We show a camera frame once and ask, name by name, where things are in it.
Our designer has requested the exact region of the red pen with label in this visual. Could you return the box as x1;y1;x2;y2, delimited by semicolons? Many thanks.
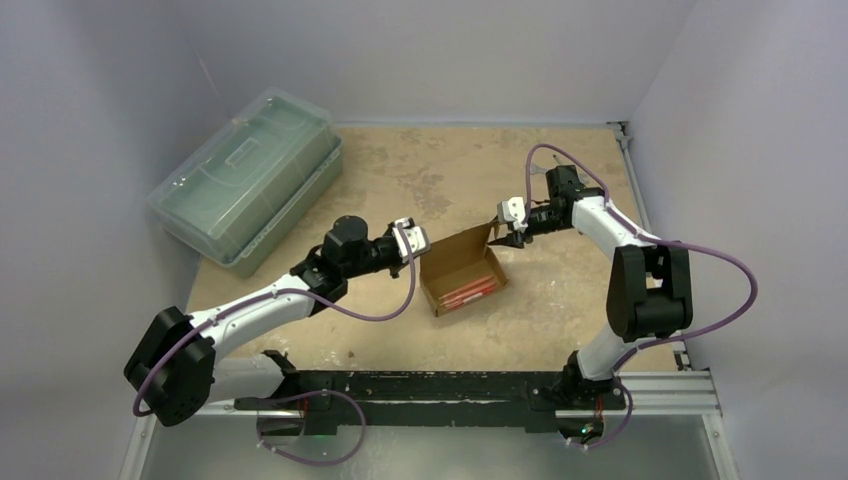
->
443;286;497;311

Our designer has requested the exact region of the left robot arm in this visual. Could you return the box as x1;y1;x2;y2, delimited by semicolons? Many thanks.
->
123;216;431;426

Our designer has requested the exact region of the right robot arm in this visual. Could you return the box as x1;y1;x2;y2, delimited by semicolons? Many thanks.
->
490;166;693;407

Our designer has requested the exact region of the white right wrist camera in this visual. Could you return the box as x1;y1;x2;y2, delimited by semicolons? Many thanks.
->
496;196;528;232

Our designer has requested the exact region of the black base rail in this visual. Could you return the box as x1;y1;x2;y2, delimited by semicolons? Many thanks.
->
234;354;627;438

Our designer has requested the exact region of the pink pen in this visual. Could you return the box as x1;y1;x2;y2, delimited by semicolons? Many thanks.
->
439;275;497;302

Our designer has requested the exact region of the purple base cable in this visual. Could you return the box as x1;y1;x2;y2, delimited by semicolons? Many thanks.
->
254;388;368;466

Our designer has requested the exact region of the brown cardboard box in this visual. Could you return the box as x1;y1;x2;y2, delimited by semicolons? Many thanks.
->
419;220;509;317

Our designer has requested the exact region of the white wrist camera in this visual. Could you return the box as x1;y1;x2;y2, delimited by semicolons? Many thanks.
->
496;196;528;232
389;217;432;263

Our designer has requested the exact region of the clear plastic storage box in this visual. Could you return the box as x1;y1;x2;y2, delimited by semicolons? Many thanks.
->
148;88;343;278

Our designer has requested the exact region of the aluminium frame rail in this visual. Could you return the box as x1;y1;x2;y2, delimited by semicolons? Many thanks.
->
119;403;320;479

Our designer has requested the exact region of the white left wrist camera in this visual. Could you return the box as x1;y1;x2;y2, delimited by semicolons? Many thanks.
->
389;217;432;263

